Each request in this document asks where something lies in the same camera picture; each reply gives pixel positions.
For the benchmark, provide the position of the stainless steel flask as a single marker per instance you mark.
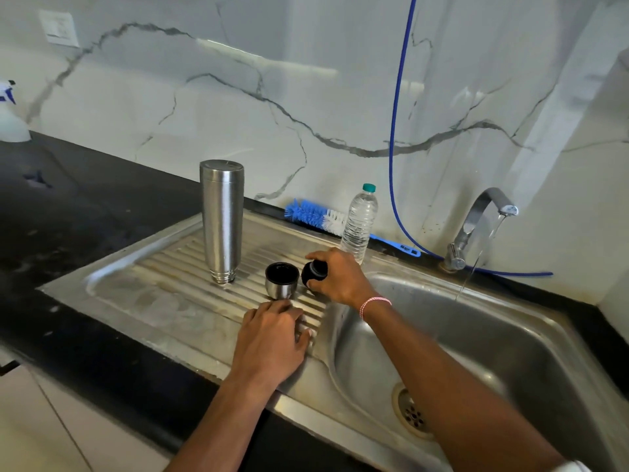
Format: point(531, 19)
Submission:
point(222, 216)

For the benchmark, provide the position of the white spray bottle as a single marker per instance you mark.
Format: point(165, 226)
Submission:
point(11, 122)

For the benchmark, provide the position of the blue and white bottle brush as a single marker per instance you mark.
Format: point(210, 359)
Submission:
point(314, 216)

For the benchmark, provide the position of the sink drain strainer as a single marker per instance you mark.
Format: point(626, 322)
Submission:
point(412, 413)

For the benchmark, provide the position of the stainless steel sink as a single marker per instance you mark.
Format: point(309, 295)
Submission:
point(186, 294)

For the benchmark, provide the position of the person's left thumb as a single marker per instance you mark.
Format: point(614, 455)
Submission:
point(303, 342)

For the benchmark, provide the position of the person's right forearm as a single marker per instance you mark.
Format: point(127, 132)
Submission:
point(442, 388)

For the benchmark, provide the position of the white wall switch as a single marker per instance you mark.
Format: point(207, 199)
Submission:
point(59, 28)

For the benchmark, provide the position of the person's left forearm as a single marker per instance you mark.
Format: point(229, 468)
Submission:
point(221, 427)

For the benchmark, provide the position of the clear plastic water bottle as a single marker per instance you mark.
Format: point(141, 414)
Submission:
point(358, 223)

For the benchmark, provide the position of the chrome sink faucet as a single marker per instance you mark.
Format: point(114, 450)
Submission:
point(474, 221)

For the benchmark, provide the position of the person's right thumb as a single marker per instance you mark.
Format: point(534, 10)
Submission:
point(320, 289)

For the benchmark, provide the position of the steel flask cup lid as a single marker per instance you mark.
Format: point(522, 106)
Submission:
point(281, 282)

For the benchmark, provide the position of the person's left hand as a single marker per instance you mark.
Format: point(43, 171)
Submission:
point(268, 346)

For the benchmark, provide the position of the person's right hand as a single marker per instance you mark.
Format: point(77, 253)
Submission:
point(344, 282)

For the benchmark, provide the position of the black flask stopper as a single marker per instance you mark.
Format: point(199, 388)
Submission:
point(312, 272)

